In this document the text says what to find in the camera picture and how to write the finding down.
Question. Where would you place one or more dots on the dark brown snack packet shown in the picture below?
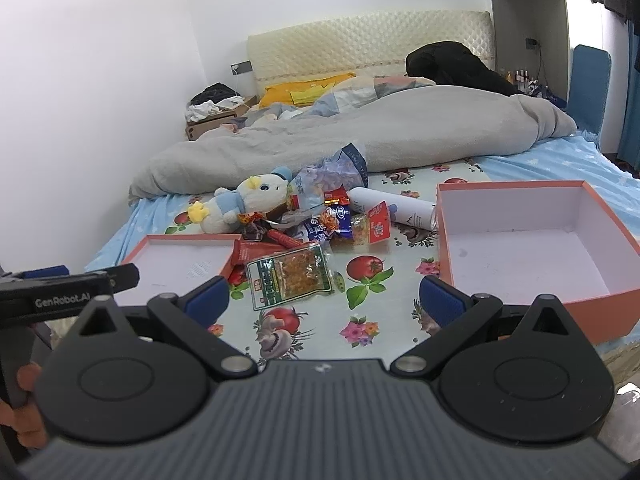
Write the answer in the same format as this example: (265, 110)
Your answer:
(255, 227)

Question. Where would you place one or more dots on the light blue bedsheet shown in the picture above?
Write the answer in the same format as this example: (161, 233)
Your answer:
(568, 158)

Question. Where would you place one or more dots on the yellow pillow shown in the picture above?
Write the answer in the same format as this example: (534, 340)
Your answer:
(301, 93)

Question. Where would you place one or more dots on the cardboard box with clothes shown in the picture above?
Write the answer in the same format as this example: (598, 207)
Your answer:
(215, 106)

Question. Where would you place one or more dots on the large orange cardboard box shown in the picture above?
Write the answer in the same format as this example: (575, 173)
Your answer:
(518, 240)

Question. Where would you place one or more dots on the orange box lid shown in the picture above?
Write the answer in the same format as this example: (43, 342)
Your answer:
(178, 263)

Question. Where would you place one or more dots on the white spray bottle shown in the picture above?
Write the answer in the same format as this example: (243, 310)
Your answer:
(405, 210)

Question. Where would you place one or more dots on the clear red-label snack packet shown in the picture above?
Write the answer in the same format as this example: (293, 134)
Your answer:
(372, 228)

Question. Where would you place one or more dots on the red brown snack packet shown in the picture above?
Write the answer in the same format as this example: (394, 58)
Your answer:
(244, 252)

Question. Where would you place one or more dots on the small red foil snack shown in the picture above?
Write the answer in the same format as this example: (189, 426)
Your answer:
(336, 197)

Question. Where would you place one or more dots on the grey duvet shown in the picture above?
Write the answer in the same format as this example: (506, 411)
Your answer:
(412, 128)

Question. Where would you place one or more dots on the cream quilted headboard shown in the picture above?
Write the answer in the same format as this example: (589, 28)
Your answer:
(368, 45)

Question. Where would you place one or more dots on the floral vinyl mat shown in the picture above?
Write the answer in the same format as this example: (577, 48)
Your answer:
(373, 310)

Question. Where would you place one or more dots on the person's left hand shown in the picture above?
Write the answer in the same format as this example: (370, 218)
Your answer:
(26, 420)

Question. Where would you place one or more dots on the green orange snack packet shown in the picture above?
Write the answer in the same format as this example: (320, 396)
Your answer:
(288, 276)

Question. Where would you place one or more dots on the blue chair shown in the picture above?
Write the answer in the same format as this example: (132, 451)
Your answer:
(588, 91)

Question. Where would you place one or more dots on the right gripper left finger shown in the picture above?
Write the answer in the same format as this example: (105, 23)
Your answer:
(184, 321)

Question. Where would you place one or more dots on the pale blue snack bag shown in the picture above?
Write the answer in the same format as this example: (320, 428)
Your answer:
(347, 168)

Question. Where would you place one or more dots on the wall socket plate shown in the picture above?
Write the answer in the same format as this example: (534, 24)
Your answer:
(241, 68)

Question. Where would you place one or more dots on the blue white snack bag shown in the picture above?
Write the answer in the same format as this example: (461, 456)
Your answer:
(329, 222)

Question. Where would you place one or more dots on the grey bedside shelf unit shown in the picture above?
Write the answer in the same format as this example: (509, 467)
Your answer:
(532, 35)

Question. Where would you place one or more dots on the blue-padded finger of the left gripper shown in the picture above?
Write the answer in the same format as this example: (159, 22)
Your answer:
(121, 277)

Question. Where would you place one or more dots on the black clothing pile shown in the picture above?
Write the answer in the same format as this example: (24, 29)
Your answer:
(449, 62)

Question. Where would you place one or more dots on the white blue plush penguin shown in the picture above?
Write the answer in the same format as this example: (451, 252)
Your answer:
(255, 195)

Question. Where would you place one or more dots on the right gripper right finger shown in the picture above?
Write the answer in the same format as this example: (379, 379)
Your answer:
(463, 321)

